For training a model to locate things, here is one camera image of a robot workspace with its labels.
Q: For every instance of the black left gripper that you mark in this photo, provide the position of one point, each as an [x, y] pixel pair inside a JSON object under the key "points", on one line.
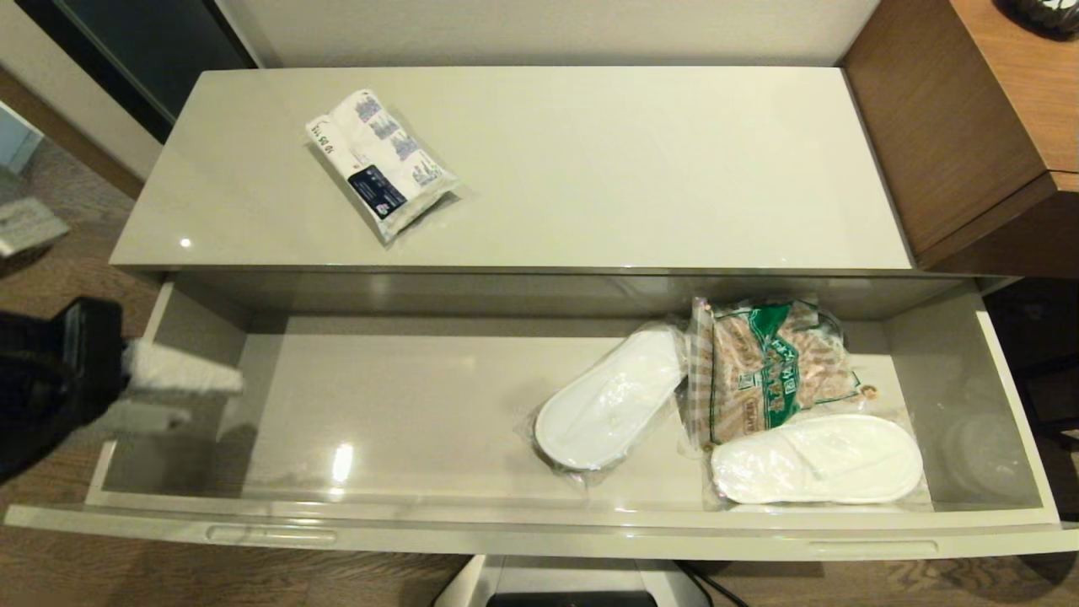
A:
{"points": [[93, 354]]}

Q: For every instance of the white tissue pack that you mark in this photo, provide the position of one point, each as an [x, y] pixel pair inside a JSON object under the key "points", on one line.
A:
{"points": [[379, 160]]}

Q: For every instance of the green brown snack bag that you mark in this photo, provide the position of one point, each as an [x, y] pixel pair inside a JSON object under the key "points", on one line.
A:
{"points": [[767, 362]]}

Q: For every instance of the white bagged slipper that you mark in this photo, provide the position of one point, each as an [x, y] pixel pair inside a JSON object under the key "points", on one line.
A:
{"points": [[818, 459], [607, 409]]}

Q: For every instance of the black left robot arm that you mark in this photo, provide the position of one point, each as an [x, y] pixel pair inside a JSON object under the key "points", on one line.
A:
{"points": [[29, 396]]}

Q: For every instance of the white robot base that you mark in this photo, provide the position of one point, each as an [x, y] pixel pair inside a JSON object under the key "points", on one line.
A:
{"points": [[573, 586]]}

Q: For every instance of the grey textured flat object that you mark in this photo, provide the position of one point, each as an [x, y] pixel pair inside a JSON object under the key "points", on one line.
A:
{"points": [[29, 226]]}

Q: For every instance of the pale blue white furniture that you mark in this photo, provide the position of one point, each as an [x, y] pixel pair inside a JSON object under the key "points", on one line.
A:
{"points": [[15, 139]]}

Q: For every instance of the dark glass door panel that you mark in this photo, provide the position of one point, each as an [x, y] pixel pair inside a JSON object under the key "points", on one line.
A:
{"points": [[152, 51]]}

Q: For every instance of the beige glossy cabinet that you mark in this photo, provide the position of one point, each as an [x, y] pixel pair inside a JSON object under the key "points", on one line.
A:
{"points": [[607, 169]]}

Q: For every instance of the brown wooden cabinet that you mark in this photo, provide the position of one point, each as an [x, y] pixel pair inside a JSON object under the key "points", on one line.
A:
{"points": [[944, 126]]}

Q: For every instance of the dark decorative bowl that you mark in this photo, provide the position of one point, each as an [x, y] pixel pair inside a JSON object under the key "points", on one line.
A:
{"points": [[1045, 13]]}

